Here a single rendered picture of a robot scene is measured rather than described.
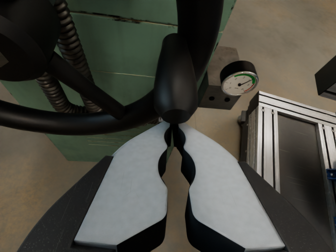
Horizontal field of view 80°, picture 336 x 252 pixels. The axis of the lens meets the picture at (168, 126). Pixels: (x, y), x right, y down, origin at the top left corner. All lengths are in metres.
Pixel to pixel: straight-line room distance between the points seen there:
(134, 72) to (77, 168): 0.64
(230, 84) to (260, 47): 1.37
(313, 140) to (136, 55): 0.88
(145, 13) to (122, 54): 0.09
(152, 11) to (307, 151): 0.87
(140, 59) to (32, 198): 0.77
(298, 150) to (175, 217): 0.59
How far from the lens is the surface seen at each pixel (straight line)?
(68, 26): 0.24
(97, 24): 0.38
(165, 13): 0.35
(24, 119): 0.28
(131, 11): 0.35
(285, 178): 0.92
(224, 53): 0.49
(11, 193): 1.05
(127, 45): 0.39
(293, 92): 1.56
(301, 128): 1.09
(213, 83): 0.42
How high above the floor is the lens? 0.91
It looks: 60 degrees down
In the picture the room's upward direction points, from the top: 17 degrees clockwise
